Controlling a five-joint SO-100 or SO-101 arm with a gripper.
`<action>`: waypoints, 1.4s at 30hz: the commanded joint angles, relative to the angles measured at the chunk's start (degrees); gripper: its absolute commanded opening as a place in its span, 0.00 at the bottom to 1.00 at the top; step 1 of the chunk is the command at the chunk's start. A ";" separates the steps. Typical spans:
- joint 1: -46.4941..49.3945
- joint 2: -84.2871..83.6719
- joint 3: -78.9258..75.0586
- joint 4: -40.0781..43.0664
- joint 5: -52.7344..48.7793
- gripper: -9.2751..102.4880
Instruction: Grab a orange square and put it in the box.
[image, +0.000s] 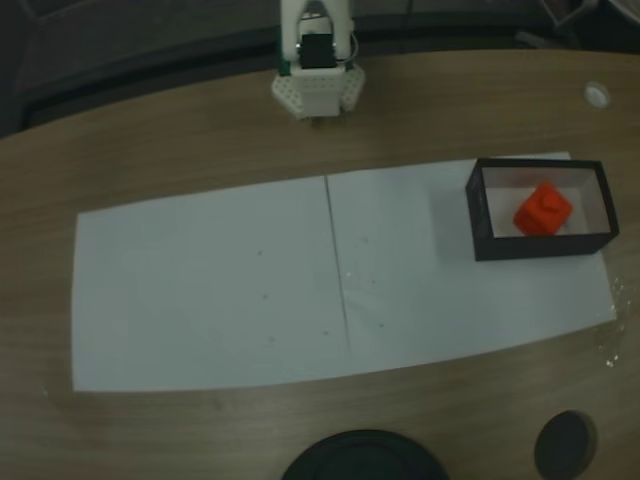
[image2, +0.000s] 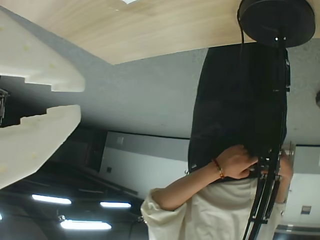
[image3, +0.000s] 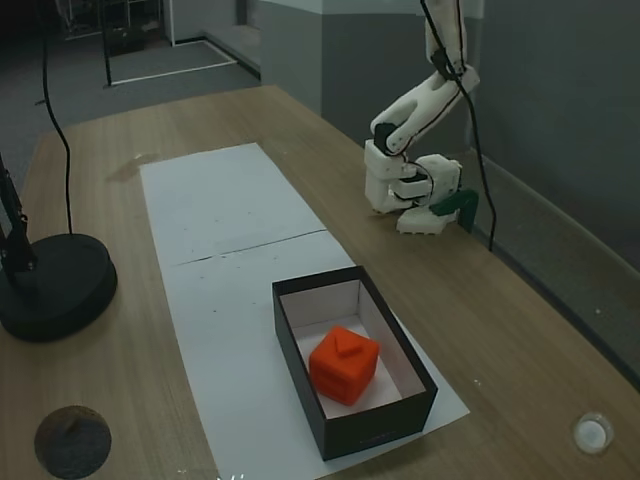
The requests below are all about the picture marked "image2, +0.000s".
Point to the person's hand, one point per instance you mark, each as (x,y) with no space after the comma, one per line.
(236,163)

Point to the black wall socket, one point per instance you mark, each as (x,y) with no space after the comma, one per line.
(109,169)

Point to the black stand with round base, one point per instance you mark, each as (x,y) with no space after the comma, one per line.
(275,20)

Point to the person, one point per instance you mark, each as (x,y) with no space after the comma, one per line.
(220,215)

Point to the long ceiling light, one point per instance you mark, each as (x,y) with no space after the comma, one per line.
(85,225)
(115,204)
(51,199)

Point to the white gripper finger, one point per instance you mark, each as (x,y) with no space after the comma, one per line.
(32,145)
(30,55)

